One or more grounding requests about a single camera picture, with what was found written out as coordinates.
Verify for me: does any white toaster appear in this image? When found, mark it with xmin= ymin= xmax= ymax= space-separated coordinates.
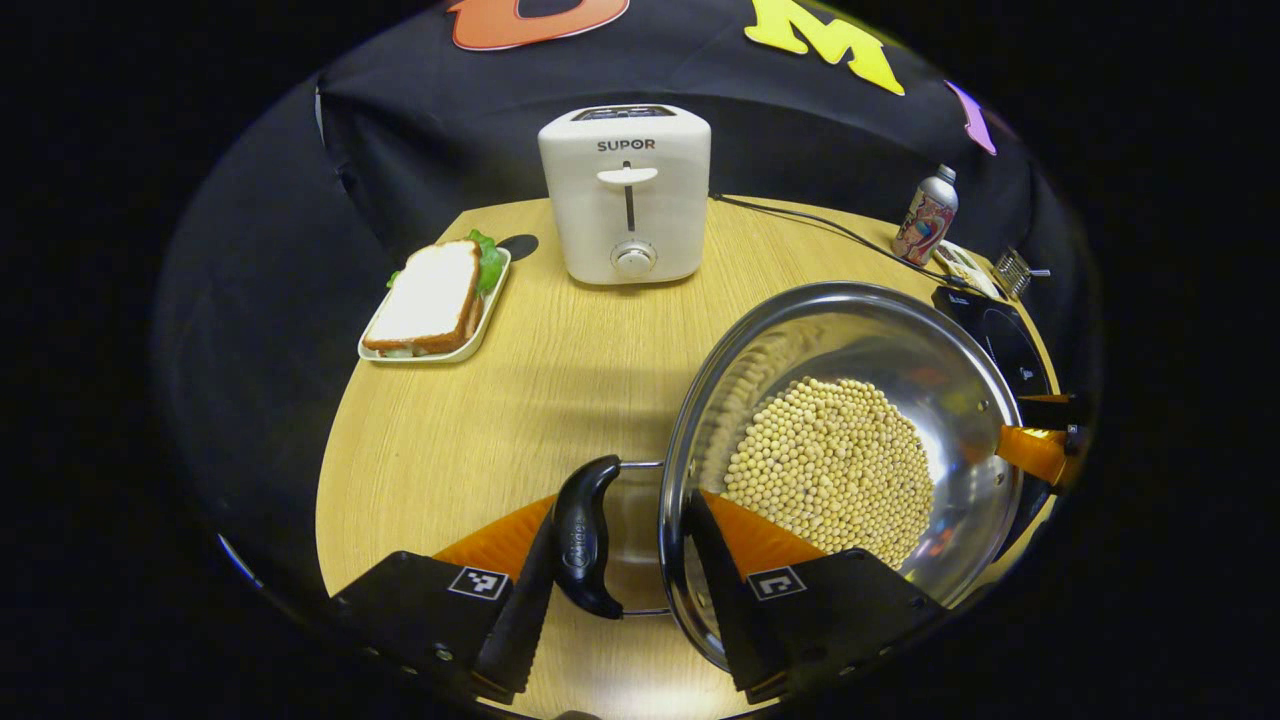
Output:
xmin=538 ymin=104 xmax=712 ymax=286

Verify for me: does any sandwich with lettuce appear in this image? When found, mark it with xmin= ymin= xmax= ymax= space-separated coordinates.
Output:
xmin=362 ymin=230 xmax=506 ymax=359

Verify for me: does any silver drink bottle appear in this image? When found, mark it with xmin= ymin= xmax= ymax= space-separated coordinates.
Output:
xmin=892 ymin=165 xmax=959 ymax=266

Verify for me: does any black induction cooktop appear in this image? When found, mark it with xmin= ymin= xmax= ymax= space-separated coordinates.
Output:
xmin=930 ymin=285 xmax=1061 ymax=561

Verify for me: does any stainless steel pot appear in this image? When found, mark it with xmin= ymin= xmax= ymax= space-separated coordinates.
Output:
xmin=553 ymin=282 xmax=1026 ymax=673

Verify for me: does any metal wire basket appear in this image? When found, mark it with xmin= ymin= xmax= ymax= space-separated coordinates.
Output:
xmin=993 ymin=248 xmax=1051 ymax=301

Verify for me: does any white divided spice tray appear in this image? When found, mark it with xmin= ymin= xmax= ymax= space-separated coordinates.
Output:
xmin=935 ymin=240 xmax=1001 ymax=299

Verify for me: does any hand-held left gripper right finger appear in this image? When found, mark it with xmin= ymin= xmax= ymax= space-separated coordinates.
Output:
xmin=685 ymin=490 xmax=946 ymax=706

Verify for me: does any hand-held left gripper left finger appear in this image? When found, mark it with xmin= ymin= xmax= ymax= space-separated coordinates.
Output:
xmin=330 ymin=495 xmax=561 ymax=706

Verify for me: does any pile of soybeans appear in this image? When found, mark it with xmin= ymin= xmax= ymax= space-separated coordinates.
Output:
xmin=722 ymin=377 xmax=936 ymax=571

